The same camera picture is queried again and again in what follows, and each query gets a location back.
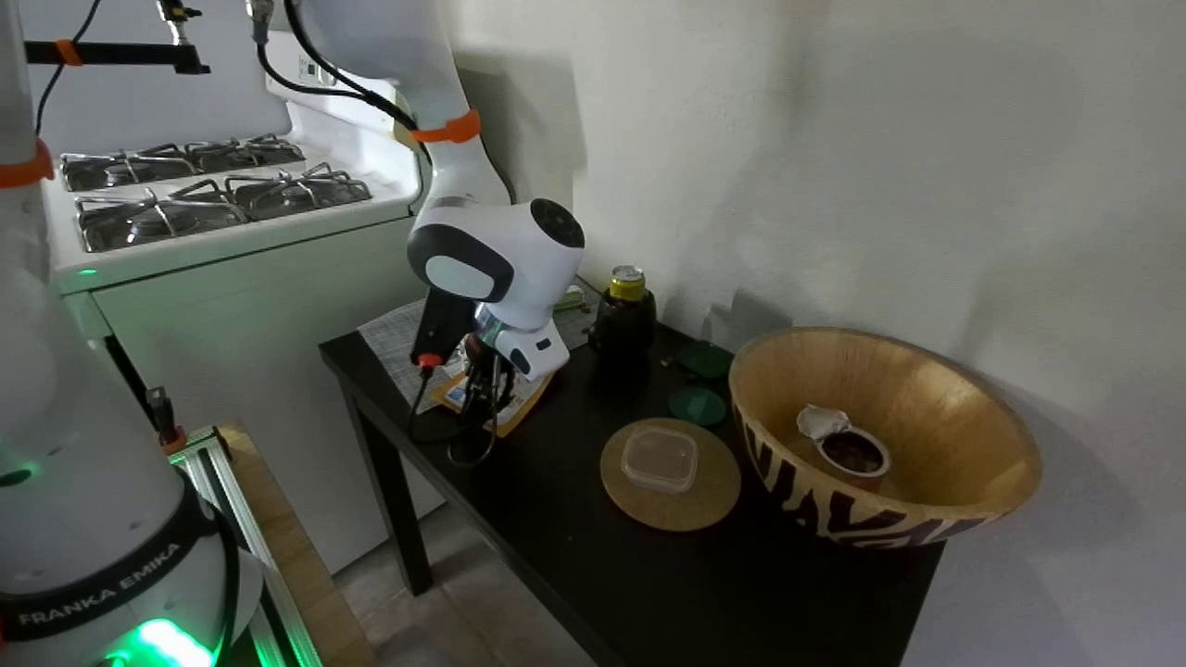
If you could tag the white measuring cup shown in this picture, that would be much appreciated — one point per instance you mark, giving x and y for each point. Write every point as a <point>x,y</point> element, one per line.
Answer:
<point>847,442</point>

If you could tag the wooden board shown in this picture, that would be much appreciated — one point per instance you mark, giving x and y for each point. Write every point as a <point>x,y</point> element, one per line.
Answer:
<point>299,542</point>

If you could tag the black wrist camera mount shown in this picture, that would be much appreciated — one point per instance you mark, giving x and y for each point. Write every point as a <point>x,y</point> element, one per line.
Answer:
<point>442,328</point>

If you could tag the black table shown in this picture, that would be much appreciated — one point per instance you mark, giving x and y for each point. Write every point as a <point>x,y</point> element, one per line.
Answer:
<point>643,580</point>

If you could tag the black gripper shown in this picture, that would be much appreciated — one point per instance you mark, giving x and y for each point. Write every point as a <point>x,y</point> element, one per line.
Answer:
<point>489,370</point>

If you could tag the aluminium frame rail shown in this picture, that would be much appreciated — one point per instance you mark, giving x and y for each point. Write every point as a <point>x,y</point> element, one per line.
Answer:
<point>227,493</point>

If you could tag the black stove burner grate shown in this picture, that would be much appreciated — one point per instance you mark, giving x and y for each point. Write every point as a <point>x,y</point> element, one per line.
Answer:
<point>210,208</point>
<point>188,159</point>

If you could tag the black clamp lever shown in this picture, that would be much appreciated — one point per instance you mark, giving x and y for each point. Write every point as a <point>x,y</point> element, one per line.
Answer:
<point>155,413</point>

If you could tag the patterned wooden bowl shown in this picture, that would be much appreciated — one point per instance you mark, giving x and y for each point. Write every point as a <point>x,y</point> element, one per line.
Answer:
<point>951,421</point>

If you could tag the round wooden coaster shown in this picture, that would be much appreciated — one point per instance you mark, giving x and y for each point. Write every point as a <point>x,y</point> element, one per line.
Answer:
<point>704,493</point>

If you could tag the dark jar yellow lid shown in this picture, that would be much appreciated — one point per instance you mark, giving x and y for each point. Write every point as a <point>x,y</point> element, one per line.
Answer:
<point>624,332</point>

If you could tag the white gas stove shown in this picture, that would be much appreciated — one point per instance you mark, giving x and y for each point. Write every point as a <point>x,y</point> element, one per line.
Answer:
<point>246,337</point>

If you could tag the black boom bar orange tape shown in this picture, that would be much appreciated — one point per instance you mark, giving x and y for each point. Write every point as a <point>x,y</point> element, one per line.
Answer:
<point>116,55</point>

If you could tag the clear plastic lidded container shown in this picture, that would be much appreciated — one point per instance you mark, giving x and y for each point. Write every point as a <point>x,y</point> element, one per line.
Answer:
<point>658,459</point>

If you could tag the orange packet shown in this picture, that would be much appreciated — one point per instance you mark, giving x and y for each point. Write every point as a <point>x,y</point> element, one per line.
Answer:
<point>527,395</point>

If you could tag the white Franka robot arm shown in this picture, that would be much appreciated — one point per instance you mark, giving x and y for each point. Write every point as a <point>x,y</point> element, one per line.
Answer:
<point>87,542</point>

